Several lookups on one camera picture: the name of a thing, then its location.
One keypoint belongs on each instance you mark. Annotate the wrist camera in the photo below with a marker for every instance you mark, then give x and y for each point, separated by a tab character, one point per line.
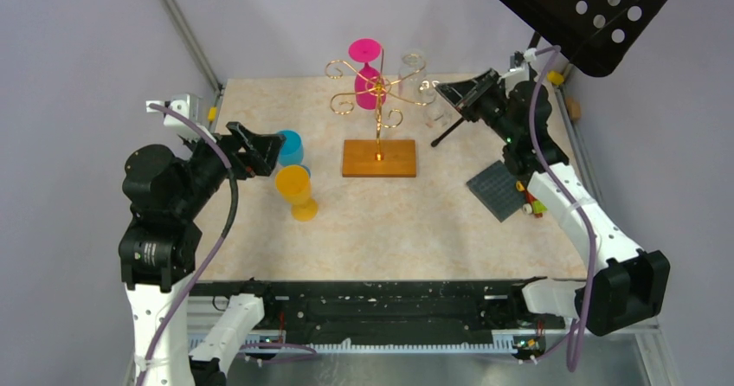
521	65
186	105

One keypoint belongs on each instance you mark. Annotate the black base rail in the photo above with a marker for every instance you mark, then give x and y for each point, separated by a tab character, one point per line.
429	314

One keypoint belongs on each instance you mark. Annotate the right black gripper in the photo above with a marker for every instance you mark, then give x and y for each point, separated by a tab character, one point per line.
466	95

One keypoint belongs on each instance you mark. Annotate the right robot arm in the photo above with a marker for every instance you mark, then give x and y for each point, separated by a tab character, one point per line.
628	283

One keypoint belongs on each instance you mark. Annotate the yellow corner block right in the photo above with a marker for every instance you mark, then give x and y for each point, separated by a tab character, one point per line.
555	78

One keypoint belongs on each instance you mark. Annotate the toy bricks red green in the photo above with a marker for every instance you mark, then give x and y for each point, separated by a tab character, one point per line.
532	206

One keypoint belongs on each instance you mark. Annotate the blue wine glass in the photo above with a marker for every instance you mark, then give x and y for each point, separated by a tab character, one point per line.
292	152

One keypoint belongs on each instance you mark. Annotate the black music stand tray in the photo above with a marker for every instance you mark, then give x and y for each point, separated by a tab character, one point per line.
593	35

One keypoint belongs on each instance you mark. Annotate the black tripod stand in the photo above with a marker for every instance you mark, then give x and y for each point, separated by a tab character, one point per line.
533	43

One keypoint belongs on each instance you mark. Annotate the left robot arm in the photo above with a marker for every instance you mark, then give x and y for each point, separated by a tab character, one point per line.
158	252

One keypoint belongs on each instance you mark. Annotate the clear wine glass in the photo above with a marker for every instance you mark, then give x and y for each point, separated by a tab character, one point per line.
411	74
435	110

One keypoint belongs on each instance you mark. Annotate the gold wire glass rack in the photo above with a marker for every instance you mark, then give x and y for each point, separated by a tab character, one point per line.
343	103

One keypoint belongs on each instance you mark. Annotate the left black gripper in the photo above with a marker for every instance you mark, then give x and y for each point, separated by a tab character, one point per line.
260	153

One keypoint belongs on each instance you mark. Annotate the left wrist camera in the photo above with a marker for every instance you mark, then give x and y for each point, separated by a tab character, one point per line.
186	105

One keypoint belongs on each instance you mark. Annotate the pink wine glass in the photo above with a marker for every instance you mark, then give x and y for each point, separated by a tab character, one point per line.
365	51

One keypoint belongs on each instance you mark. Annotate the aluminium frame post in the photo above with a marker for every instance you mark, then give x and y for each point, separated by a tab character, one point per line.
189	40

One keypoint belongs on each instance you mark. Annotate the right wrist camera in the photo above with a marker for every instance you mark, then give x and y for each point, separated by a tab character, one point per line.
521	65

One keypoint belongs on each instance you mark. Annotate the dark grey lego plate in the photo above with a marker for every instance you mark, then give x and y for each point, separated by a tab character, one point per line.
495	188

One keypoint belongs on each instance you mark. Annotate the clear wine glass back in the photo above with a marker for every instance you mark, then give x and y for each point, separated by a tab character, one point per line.
411	74

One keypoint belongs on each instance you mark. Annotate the yellow wine glass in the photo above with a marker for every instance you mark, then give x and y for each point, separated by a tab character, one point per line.
294	185

